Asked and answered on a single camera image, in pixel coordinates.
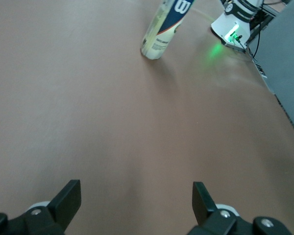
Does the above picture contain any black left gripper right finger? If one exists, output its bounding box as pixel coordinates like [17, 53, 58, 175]
[188, 181, 294, 235]

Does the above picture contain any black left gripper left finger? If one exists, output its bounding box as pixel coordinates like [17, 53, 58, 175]
[0, 179, 82, 235]

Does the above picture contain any white blue tennis ball can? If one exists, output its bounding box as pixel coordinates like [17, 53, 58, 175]
[140, 0, 196, 60]

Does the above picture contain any brown table mat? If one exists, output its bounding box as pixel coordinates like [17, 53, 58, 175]
[0, 0, 294, 235]

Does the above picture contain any aluminium table edge rail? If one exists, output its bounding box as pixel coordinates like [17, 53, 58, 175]
[246, 45, 276, 95]

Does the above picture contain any black base cable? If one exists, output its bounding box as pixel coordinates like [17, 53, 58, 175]
[235, 24, 262, 59]

